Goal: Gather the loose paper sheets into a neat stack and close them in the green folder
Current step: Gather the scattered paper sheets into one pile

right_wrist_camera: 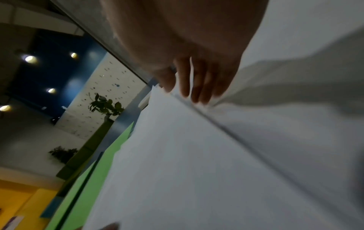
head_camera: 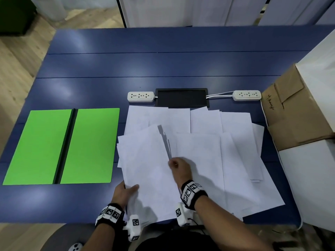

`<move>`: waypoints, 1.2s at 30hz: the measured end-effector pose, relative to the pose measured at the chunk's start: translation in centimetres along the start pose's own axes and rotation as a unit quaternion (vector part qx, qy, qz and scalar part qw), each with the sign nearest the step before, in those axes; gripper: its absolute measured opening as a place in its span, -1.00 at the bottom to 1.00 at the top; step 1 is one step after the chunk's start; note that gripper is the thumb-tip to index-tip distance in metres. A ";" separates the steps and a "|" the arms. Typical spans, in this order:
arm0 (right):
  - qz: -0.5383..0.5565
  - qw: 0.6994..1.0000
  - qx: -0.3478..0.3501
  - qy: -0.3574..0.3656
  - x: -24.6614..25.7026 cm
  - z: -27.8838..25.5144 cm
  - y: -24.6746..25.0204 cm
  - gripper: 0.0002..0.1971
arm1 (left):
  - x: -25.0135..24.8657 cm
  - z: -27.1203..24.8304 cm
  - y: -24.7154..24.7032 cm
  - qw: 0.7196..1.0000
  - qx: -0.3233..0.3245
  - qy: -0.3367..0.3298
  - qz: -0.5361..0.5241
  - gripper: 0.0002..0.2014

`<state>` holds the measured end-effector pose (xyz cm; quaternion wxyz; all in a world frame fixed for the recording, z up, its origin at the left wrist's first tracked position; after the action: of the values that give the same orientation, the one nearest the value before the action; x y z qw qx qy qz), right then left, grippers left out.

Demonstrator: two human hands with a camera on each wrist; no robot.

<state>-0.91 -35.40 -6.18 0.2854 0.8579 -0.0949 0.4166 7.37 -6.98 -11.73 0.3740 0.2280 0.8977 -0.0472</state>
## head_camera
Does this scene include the person's right hand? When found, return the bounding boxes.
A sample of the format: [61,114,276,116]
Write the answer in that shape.
[168,157,194,190]

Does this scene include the person's left hand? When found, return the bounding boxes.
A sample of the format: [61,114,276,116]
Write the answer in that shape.
[111,181,140,210]

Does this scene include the green folder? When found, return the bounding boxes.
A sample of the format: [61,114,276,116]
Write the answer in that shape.
[2,108,120,185]

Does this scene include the pile of white papers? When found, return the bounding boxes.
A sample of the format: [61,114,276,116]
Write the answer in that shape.
[116,106,286,222]

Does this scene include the person's left forearm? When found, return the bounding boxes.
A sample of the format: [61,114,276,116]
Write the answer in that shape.
[81,219,116,251]

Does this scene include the person's right forearm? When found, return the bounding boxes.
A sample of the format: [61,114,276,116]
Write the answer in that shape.
[194,196,274,251]

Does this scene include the person's black clothing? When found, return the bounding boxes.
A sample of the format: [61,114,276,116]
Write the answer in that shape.
[136,227,220,251]

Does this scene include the left marker wristband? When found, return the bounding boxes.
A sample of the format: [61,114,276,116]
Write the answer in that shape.
[95,203,126,229]

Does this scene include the marker wristband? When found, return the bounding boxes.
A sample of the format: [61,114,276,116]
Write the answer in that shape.
[95,203,126,229]
[180,180,209,211]

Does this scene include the right marker wristband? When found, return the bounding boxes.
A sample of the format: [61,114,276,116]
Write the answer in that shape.
[180,180,209,211]

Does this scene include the white power strip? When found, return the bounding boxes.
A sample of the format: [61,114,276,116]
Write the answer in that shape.
[127,91,155,103]
[232,90,262,102]

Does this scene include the brown cardboard box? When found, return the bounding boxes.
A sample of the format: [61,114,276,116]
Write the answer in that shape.
[261,64,335,151]

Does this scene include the white cabinet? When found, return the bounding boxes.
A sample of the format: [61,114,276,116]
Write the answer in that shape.
[277,28,335,233]

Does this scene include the white partition panels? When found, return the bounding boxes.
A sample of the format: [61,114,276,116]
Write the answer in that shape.
[116,0,335,28]

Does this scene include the grey plant pot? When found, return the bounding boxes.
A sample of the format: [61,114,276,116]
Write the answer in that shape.
[29,0,68,23]

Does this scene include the dark green cabinet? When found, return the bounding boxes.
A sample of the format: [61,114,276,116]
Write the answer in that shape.
[0,0,37,36]

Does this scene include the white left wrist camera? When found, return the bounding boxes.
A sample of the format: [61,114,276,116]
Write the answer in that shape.
[125,214,142,242]

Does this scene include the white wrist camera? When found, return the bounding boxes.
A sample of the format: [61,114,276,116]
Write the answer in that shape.
[175,202,195,227]
[125,214,142,242]

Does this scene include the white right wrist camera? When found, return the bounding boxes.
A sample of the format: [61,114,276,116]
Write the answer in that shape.
[175,202,195,227]

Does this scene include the black right camera cable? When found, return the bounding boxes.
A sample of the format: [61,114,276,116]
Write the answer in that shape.
[188,218,207,234]

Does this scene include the black desk cable tray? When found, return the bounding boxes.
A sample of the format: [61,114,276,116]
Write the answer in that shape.
[155,88,210,108]

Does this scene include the white power cable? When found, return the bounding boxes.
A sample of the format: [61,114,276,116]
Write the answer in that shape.
[206,91,234,99]

